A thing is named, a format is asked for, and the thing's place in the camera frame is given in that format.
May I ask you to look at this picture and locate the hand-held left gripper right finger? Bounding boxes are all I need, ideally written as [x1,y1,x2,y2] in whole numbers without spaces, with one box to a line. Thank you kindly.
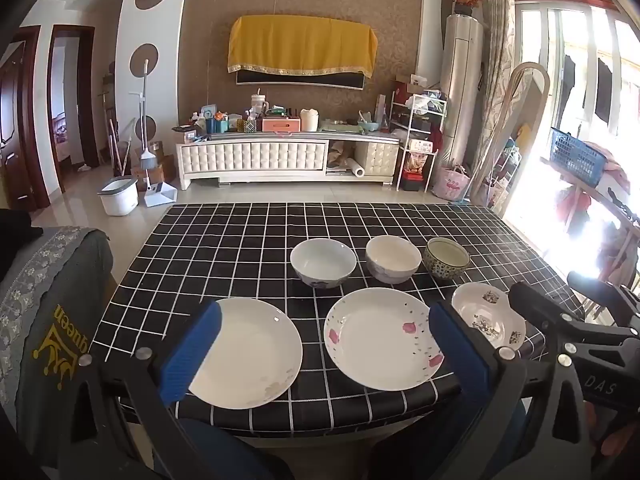
[425,301,596,480]

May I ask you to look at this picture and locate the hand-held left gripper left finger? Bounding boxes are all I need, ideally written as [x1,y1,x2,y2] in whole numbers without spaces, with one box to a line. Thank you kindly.
[60,299,226,480]

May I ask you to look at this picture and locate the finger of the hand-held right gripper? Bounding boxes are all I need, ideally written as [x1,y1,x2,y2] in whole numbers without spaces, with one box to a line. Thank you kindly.
[509,281,637,347]
[567,271,640,313]

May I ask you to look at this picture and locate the small cartoon print plate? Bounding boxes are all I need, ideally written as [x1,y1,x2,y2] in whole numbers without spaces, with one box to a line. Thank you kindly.
[451,282,527,352]

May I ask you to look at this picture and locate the plain white plate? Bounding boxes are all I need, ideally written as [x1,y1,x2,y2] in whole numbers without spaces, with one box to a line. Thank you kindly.
[187,297,304,410]

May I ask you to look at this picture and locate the pink flower white plate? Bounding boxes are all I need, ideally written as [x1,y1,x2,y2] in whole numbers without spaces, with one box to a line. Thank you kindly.
[323,288,446,392]

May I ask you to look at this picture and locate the green patterned bowl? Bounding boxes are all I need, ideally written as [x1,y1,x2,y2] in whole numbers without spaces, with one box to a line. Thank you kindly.
[423,238,471,281]

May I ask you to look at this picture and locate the cream bowl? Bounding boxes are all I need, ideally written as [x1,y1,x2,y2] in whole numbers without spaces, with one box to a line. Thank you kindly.
[365,235,422,285]

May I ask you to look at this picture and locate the white bowl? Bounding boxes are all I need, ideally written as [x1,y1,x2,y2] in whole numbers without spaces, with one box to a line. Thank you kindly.
[290,238,358,290]

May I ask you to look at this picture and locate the person's right hand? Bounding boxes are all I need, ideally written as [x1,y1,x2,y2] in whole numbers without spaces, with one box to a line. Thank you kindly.
[585,402,640,466]

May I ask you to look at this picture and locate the black white checked tablecloth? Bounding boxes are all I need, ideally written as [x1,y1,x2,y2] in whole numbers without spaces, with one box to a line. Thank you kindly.
[90,202,586,438]

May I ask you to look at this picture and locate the person's blue trousers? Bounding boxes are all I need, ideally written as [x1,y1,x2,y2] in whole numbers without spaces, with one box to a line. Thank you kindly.
[172,400,526,480]

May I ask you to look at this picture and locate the blue plastic basket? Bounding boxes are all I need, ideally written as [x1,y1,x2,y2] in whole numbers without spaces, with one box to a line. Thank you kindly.
[549,127,608,188]

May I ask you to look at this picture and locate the grey chair cover yellow print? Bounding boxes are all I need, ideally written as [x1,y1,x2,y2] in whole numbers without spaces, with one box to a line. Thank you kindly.
[0,226,115,461]

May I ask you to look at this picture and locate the pink bag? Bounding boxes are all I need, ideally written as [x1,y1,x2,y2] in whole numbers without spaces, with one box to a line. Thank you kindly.
[431,165,471,201]

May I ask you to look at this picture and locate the white dustpan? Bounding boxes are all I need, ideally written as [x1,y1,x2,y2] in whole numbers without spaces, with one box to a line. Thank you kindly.
[144,182,177,208]

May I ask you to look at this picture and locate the white mop bucket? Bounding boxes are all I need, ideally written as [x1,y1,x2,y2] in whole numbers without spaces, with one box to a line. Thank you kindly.
[97,176,140,217]

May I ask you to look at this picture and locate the arched standing mirror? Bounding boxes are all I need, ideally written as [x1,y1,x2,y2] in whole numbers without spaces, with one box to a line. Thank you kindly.
[470,62,551,211]

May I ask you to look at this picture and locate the broom and dustpan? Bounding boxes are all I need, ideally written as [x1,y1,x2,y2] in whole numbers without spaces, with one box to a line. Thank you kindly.
[131,141,177,191]

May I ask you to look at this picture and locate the white tufted television cabinet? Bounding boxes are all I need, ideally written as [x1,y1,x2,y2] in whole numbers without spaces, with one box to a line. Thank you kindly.
[175,132,401,191]

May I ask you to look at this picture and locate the black garment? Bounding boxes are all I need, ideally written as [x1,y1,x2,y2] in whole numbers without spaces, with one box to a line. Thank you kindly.
[0,209,45,261]

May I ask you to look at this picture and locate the white paper roll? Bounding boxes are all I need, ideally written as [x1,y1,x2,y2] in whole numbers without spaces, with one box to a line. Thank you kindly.
[330,157,366,179]

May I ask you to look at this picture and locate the white standing air conditioner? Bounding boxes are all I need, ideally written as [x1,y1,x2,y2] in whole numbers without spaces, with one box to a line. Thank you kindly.
[440,14,486,161]

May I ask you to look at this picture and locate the pink storage box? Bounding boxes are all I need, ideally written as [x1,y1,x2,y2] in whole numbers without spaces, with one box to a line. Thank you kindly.
[262,116,302,133]

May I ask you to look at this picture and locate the patterned curtain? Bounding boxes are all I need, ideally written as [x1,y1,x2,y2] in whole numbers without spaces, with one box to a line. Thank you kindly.
[470,0,516,196]

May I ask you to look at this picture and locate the red brown wooden door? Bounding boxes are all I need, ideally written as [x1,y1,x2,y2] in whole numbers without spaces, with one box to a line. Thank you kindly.
[0,25,51,211]

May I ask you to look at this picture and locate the black television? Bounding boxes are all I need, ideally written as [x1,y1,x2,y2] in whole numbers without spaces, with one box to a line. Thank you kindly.
[235,69,366,92]

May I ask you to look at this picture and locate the yellow cloth cover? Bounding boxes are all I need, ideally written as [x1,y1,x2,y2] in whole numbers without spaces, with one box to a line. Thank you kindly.
[227,15,378,79]

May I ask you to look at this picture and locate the white wire shelf rack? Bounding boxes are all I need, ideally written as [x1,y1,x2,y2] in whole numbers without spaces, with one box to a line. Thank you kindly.
[389,93,447,192]

